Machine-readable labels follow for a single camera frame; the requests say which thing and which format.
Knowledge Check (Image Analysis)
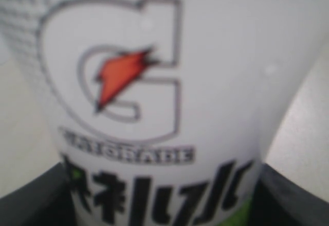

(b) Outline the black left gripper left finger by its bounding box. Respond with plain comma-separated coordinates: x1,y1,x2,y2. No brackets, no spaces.
1,163,77,225

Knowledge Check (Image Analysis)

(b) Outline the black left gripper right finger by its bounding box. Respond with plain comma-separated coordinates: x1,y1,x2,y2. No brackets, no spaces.
243,164,328,225

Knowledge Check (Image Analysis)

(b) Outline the clear plastic drink bottle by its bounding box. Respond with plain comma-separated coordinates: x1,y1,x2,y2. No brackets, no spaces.
1,0,328,225

